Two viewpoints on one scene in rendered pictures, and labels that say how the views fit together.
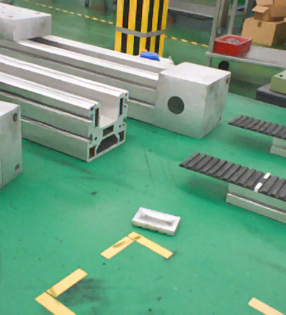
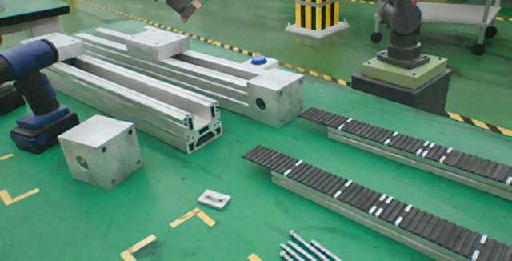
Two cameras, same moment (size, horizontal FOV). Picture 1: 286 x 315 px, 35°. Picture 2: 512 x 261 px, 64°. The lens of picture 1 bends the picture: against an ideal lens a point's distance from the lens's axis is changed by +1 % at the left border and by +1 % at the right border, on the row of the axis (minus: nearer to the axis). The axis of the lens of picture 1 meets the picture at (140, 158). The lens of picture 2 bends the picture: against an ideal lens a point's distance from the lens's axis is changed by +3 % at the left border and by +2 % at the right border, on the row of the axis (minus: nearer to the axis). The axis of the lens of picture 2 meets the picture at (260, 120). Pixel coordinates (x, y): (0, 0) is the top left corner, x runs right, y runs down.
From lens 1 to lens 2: 30 cm
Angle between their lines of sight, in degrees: 13
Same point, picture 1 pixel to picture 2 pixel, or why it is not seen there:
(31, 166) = (151, 158)
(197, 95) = (271, 98)
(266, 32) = not seen: outside the picture
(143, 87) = (239, 91)
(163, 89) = (250, 93)
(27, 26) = (169, 48)
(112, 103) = (206, 110)
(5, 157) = (126, 158)
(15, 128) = (131, 138)
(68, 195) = (166, 181)
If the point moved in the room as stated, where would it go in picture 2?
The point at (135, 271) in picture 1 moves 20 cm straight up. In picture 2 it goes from (186, 235) to (162, 124)
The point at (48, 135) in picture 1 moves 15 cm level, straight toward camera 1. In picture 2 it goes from (165, 135) to (149, 178)
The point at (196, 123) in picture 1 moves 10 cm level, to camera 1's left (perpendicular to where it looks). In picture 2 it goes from (274, 117) to (232, 115)
